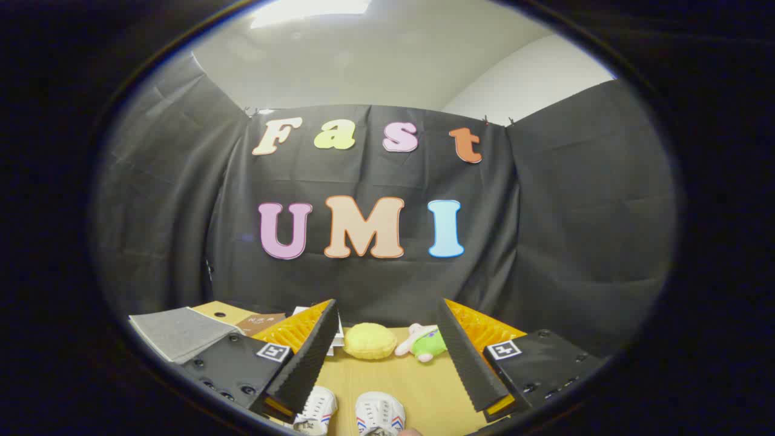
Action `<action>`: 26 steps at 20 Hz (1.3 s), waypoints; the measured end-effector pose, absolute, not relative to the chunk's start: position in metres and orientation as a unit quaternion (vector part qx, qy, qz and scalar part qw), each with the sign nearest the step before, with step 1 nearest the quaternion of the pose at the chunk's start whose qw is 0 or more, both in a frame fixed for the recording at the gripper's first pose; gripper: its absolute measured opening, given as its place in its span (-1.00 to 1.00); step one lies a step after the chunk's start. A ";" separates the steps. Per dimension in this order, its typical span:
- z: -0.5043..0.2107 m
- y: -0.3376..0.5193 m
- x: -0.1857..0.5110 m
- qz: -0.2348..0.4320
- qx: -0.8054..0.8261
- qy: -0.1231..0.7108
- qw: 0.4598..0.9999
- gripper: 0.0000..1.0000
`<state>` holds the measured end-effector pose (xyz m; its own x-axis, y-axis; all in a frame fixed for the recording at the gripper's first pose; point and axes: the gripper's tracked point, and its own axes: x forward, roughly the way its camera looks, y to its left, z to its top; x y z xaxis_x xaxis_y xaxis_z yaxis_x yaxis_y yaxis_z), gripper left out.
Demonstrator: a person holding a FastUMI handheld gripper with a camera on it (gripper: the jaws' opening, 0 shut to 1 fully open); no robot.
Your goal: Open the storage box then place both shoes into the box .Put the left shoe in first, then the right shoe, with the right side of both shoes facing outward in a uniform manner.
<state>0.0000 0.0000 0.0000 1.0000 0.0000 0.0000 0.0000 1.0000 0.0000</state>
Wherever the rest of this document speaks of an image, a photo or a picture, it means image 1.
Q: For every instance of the white portrait cover book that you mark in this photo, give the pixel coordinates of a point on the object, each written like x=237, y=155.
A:
x=338, y=332

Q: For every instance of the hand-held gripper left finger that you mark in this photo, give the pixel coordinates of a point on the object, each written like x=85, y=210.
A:
x=309, y=357

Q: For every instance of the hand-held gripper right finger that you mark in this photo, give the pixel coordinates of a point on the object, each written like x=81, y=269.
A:
x=466, y=363

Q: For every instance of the pink and green plush toy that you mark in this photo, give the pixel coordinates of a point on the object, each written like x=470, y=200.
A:
x=427, y=345

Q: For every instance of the brown cover book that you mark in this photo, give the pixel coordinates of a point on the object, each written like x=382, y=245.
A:
x=260, y=324

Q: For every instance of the plain white book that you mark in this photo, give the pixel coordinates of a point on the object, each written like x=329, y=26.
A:
x=337, y=350

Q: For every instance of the round yellow plush toy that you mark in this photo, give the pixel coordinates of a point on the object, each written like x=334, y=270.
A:
x=369, y=342

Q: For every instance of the white striped canvas shoe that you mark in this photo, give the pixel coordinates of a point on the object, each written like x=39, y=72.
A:
x=318, y=409
x=378, y=412

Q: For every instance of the black backdrop cloth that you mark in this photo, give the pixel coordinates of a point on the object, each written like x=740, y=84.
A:
x=545, y=242

